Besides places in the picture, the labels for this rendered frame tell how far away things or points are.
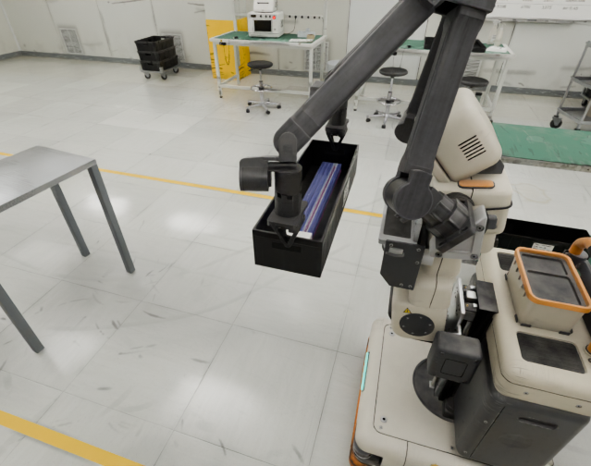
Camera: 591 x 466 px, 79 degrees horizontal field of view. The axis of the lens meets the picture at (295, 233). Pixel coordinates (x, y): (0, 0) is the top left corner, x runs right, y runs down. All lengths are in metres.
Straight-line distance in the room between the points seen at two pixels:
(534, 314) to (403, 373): 0.65
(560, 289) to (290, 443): 1.18
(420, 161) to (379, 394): 1.04
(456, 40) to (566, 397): 0.89
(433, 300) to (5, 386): 2.00
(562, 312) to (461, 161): 0.52
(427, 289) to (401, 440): 0.62
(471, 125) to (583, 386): 0.70
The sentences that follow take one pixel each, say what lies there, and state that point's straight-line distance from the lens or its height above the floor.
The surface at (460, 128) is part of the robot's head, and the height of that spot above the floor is 1.35.
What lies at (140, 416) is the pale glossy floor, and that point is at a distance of 1.94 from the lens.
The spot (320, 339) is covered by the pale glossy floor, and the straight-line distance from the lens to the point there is 2.03.
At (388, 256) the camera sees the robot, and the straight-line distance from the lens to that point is 1.01.
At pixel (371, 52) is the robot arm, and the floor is 1.50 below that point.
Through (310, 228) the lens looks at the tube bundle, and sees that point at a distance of 0.96.
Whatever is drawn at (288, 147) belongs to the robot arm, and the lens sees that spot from 0.70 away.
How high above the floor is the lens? 1.63
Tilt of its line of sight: 37 degrees down
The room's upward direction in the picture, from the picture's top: straight up
